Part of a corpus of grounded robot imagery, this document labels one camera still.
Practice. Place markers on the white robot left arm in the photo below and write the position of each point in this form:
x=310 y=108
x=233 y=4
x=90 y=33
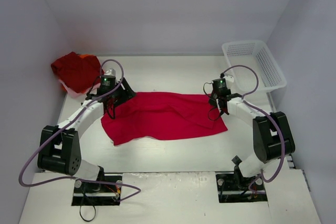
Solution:
x=60 y=145

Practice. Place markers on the magenta t shirt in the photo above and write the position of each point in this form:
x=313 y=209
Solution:
x=163 y=116

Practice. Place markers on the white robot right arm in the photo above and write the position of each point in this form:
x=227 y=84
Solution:
x=272 y=136

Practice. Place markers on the pink folded t shirt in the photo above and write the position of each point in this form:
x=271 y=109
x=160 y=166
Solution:
x=69 y=91

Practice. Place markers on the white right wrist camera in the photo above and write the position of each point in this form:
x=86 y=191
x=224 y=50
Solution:
x=228 y=77

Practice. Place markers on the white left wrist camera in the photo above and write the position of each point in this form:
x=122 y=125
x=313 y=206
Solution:
x=110 y=72

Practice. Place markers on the white plastic basket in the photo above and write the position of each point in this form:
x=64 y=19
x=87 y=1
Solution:
x=254 y=65

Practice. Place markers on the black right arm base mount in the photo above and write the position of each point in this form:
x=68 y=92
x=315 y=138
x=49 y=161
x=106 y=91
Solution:
x=232 y=187

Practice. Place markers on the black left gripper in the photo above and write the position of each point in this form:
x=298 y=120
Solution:
x=126 y=91

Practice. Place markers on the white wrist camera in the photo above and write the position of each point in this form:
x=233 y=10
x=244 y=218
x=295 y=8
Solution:
x=228 y=77
x=110 y=72

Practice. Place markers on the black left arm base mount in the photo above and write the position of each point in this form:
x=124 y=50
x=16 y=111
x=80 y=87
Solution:
x=90 y=194

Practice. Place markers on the dark red folded t shirt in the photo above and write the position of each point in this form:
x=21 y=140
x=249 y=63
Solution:
x=78 y=74

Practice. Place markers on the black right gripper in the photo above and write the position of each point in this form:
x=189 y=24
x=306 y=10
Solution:
x=218 y=102

